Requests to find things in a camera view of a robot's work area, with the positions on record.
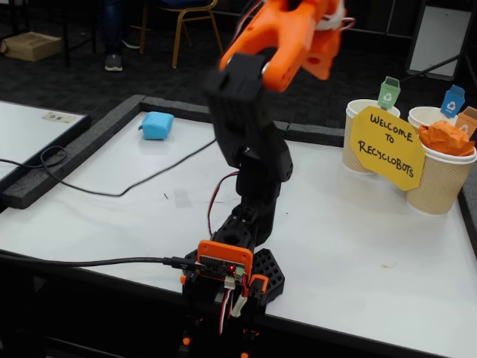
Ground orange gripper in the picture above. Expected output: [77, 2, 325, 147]
[300, 28, 344, 81]

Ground orange paper rubbish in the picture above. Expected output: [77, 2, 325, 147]
[417, 119, 476, 157]

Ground blue paper rubbish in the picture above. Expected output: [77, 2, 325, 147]
[138, 111, 175, 141]

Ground short dark grey foam strip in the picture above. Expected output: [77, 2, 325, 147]
[287, 122, 346, 148]

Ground green recycling bin label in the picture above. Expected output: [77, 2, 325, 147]
[378, 76, 403, 112]

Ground beige ribbed paper cup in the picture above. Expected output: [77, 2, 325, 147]
[408, 106, 459, 130]
[405, 130, 477, 216]
[342, 98, 402, 176]

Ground yellow welcome paper sign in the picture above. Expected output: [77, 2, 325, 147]
[349, 105, 426, 192]

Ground black metal stand bar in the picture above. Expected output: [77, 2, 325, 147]
[400, 51, 465, 85]

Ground blue recycling bin label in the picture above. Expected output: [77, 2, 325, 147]
[439, 84, 467, 119]

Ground orange recycling bin label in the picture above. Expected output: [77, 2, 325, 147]
[456, 107, 477, 141]

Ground dark grey foam border strip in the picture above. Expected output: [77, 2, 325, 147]
[1, 94, 147, 210]
[138, 95, 290, 141]
[457, 182, 477, 262]

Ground gold framed blue chair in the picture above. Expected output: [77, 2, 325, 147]
[130, 0, 227, 69]

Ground orange controller board holder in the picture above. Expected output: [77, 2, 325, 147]
[196, 240, 254, 290]

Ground person leg dark trousers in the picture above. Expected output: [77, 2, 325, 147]
[99, 0, 124, 57]

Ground small handwritten paper sticker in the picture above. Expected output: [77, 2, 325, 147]
[41, 111, 78, 124]

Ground brown cardboard box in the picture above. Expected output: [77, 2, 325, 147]
[0, 31, 63, 63]

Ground white table with black edge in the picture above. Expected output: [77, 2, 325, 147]
[0, 99, 92, 189]

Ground white panel with black frame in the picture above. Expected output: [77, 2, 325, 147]
[405, 4, 473, 81]

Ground red black servo cable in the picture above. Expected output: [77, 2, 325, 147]
[206, 172, 241, 239]

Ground thin black camera cable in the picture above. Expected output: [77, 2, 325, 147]
[0, 138, 218, 197]

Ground thick black USB cable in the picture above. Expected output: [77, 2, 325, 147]
[0, 250, 204, 272]

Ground black metal furniture frame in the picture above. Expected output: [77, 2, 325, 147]
[59, 0, 98, 69]

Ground red white black wire bundle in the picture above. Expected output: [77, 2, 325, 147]
[217, 286, 235, 335]

